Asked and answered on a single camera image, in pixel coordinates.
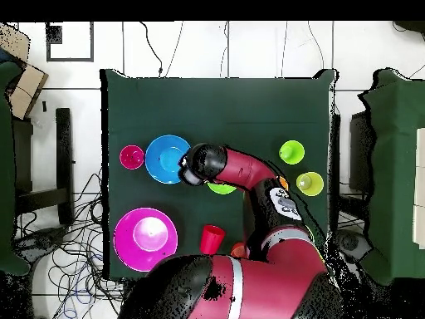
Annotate small green plastic bowl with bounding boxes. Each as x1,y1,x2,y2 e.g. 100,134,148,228
207,181,237,196

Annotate blue plastic bowl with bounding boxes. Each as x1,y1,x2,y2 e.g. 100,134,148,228
144,134,193,184

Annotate red plastic cup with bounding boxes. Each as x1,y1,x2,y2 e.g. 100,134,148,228
199,224,227,256

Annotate white boxes stack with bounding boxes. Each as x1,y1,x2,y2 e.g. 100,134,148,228
412,127,425,250

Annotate dark green tablecloth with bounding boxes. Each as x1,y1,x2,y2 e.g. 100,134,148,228
99,68,340,280

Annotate red-orange plastic cup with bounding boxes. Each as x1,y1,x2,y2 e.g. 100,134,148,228
230,242,249,259

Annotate magenta plastic cup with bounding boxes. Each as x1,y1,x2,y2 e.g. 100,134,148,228
119,145,146,171

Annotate light green plastic cup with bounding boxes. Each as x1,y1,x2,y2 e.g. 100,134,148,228
278,140,305,166

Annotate yellow plastic cup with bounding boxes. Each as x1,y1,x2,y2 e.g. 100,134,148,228
296,171,325,198

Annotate large pink plastic bowl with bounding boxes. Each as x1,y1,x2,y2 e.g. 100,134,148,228
113,207,179,272

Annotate black box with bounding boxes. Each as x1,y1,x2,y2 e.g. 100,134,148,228
348,110,374,194

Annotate grey rounded base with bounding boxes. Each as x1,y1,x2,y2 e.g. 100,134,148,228
333,228,373,263

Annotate grey base with black knob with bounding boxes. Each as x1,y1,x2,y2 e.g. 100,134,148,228
12,225,69,263

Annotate green cloth covered table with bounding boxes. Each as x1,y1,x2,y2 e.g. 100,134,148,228
0,61,31,277
357,68,425,287

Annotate brown cardboard box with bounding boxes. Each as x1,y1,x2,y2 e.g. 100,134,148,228
0,22,50,120

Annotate black floor cable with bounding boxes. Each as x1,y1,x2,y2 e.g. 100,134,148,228
139,21,164,78

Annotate black stand frame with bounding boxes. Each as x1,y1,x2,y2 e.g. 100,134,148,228
12,107,75,227

